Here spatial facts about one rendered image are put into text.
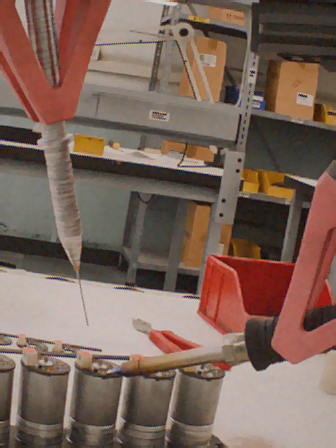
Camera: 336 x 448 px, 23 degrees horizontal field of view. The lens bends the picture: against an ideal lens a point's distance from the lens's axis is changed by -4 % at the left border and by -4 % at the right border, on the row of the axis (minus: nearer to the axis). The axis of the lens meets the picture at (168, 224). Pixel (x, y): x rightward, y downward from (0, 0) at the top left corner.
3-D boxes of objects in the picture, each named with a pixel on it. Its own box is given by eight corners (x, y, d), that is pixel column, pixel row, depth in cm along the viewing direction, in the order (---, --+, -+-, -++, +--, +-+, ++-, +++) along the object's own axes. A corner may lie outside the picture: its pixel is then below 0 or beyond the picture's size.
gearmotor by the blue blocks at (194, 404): (214, 460, 43) (233, 375, 42) (173, 462, 42) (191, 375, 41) (194, 443, 45) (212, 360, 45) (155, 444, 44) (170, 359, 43)
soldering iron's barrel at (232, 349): (121, 389, 39) (251, 365, 36) (112, 357, 39) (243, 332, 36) (132, 382, 40) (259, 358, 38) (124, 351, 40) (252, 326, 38)
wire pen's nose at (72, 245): (60, 265, 38) (54, 234, 38) (82, 259, 39) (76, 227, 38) (70, 271, 37) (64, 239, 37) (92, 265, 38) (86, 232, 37)
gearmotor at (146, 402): (167, 462, 42) (184, 375, 41) (124, 463, 41) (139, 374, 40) (149, 444, 44) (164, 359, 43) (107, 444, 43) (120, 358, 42)
